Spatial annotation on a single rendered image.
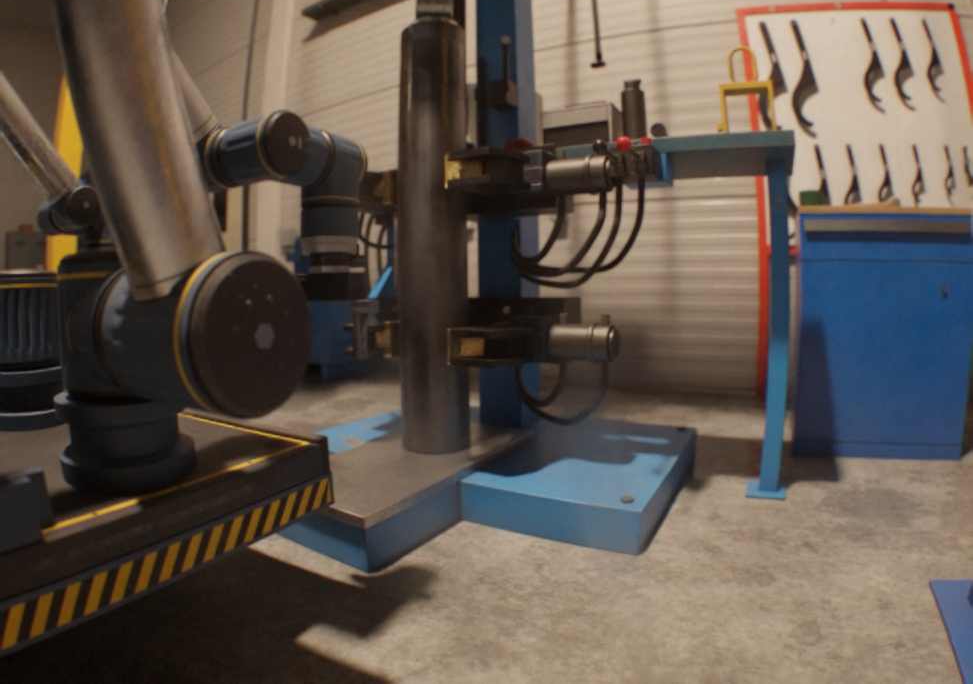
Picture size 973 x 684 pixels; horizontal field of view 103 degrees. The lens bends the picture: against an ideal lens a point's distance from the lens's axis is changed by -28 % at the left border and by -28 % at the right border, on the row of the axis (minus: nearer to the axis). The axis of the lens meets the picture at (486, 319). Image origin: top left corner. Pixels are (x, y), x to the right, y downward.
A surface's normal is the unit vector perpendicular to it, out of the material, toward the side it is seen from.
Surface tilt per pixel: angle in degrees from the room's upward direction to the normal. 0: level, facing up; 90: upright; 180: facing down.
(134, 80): 99
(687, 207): 90
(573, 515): 90
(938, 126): 90
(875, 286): 90
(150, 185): 104
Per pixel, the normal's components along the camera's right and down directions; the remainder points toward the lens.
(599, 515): -0.51, 0.05
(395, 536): 0.86, 0.02
